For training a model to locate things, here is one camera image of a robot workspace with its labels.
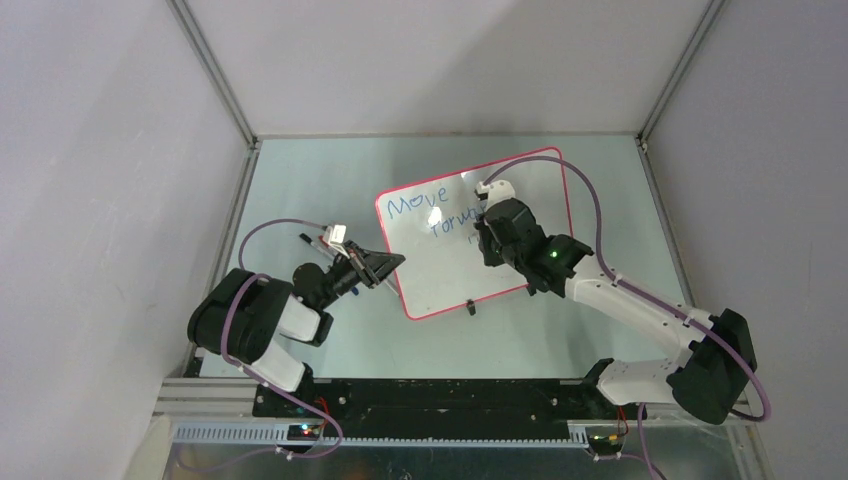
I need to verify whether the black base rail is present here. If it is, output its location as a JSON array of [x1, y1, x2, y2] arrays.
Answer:
[[254, 377, 647, 442]]

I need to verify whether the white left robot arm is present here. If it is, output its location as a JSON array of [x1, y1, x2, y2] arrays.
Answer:
[[187, 240, 406, 417]]

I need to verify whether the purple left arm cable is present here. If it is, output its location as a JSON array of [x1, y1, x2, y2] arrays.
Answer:
[[175, 218, 347, 475]]

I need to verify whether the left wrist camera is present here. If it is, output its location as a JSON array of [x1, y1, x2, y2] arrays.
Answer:
[[323, 224, 348, 257]]

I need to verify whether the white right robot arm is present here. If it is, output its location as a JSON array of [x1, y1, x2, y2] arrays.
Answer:
[[475, 198, 764, 425]]

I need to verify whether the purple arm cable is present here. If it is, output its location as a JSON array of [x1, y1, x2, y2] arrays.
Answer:
[[483, 155, 773, 480], [175, 218, 347, 475]]

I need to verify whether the black cap marker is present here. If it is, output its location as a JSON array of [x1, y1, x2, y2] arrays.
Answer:
[[298, 233, 334, 259]]

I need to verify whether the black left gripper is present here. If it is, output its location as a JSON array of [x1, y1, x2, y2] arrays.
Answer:
[[317, 239, 404, 309]]

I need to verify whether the aluminium frame profile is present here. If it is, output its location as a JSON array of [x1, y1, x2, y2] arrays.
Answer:
[[152, 377, 757, 452]]

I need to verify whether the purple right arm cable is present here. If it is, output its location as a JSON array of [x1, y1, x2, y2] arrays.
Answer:
[[483, 155, 773, 480]]

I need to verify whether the pink framed whiteboard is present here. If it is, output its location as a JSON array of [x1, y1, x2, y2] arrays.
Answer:
[[375, 146, 573, 320]]

